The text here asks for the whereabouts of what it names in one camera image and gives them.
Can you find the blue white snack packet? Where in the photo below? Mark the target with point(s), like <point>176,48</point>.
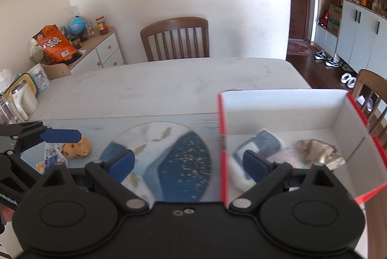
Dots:
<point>55,156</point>

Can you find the wooden chair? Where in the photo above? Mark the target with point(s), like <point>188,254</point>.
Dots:
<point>175,36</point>
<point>372,83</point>

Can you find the silver foil packet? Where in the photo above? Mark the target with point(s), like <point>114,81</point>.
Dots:
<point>314,148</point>

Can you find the cardboard carton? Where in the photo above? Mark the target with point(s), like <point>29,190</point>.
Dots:
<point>335,18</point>

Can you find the white marble desktop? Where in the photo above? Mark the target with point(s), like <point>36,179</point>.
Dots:
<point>181,86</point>

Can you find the white drawer cabinet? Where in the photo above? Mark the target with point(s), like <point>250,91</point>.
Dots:
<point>107,50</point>

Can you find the red and white cardboard box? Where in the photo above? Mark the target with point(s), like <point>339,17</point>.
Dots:
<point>287,107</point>

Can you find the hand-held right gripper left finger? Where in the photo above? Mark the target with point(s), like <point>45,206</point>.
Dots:
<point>121,164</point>

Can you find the small clear box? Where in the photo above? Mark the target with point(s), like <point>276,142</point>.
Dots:
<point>90,29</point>

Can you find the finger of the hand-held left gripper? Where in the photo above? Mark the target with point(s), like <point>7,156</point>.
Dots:
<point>62,136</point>
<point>24,169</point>

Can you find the white plastic bag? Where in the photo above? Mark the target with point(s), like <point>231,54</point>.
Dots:
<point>36,50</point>

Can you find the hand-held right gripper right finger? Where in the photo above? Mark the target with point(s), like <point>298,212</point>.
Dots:
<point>255,163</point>

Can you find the red-lidded jar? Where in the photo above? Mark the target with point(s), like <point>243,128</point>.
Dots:
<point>102,25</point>

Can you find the orange snack bag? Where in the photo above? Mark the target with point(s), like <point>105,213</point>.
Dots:
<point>56,44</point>

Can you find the dark sneaker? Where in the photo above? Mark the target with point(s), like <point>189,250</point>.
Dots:
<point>332,62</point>
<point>321,55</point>

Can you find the pink bread packet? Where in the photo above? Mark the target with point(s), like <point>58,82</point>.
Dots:
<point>284,158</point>

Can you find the grey tall cupboard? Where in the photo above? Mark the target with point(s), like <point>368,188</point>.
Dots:
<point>362,35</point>

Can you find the glass jar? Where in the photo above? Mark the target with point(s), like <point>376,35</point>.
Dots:
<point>9,110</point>

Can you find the patterned rug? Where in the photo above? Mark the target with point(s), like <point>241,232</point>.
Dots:
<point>300,47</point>

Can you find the cream electric kettle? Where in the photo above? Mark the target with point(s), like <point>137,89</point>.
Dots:
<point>25,101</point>

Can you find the red bag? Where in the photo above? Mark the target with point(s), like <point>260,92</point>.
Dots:
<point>325,18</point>

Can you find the blue globe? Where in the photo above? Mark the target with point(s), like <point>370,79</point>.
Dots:
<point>75,25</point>

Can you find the white mug blue print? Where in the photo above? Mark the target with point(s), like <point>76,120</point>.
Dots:
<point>39,79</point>

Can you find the clear plastic bag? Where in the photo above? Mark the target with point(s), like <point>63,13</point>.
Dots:
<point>6,79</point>

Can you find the yellow rubber toy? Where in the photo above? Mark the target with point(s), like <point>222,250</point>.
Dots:
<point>78,148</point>

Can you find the white pouch dark band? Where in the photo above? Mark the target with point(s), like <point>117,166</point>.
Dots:
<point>266,139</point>

